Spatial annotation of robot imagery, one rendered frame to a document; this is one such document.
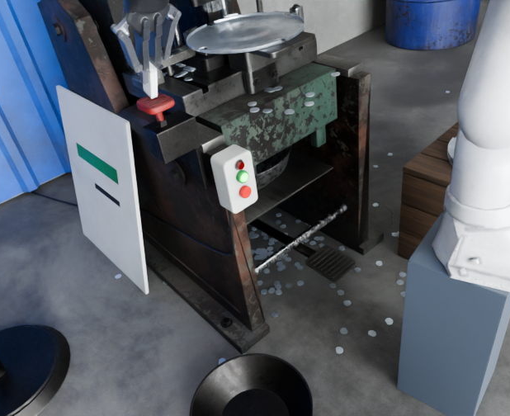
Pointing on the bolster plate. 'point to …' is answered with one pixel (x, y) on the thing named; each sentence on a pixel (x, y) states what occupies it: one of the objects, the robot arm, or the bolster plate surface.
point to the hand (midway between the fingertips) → (149, 79)
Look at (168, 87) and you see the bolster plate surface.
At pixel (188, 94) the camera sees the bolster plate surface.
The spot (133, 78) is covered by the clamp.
